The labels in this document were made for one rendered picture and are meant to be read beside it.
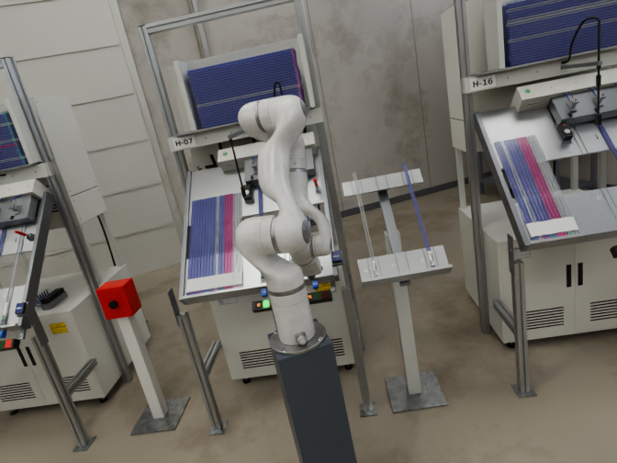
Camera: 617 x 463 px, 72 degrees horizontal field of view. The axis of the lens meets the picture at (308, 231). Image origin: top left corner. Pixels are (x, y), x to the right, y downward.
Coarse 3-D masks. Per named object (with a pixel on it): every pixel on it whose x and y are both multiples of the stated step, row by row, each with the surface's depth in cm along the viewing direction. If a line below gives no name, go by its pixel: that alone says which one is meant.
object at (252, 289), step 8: (312, 280) 179; (320, 280) 179; (328, 280) 180; (232, 288) 181; (240, 288) 180; (248, 288) 180; (256, 288) 181; (184, 296) 183; (192, 296) 182; (200, 296) 182; (208, 296) 183; (216, 296) 184; (224, 296) 184; (232, 296) 185; (240, 296) 186
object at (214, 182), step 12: (216, 168) 219; (192, 180) 218; (204, 180) 216; (216, 180) 215; (228, 180) 214; (312, 180) 204; (192, 192) 214; (204, 192) 213; (216, 192) 211; (228, 192) 210; (312, 192) 201; (252, 204) 204; (264, 204) 202; (276, 204) 201; (312, 204) 198
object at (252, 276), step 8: (288, 256) 186; (320, 256) 183; (328, 256) 183; (248, 264) 188; (320, 264) 182; (328, 264) 181; (248, 272) 186; (256, 272) 185; (328, 272) 179; (248, 280) 184; (256, 280) 183; (264, 280) 182
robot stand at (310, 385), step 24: (288, 360) 130; (312, 360) 133; (288, 384) 132; (312, 384) 135; (336, 384) 137; (288, 408) 139; (312, 408) 137; (336, 408) 140; (312, 432) 139; (336, 432) 142; (312, 456) 141; (336, 456) 144
